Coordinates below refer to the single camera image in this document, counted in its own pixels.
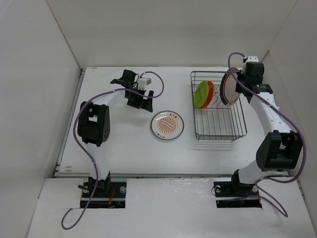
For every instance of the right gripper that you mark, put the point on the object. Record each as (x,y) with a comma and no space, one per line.
(238,89)

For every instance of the grey wire dish rack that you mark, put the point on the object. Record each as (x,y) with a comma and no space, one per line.
(217,121)

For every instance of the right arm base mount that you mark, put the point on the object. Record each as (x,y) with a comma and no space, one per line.
(231,196)

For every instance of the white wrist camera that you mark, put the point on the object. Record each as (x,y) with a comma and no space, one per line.
(250,59)
(143,82)

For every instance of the white plate green rim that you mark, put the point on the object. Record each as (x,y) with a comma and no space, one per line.
(228,95)

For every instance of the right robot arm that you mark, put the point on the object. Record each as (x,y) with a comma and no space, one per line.
(281,147)

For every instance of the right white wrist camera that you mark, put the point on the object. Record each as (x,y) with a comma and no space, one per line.
(250,59)

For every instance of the white plate sunburst pattern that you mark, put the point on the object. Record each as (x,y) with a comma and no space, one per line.
(167,125)

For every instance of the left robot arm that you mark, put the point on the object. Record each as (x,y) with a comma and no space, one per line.
(93,122)

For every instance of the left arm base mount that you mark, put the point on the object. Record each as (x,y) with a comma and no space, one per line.
(113,197)

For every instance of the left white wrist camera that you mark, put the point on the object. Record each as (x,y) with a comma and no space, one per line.
(143,82)

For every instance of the orange plate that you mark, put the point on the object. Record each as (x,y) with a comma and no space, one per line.
(210,94)

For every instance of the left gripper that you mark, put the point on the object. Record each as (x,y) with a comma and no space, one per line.
(146,103)

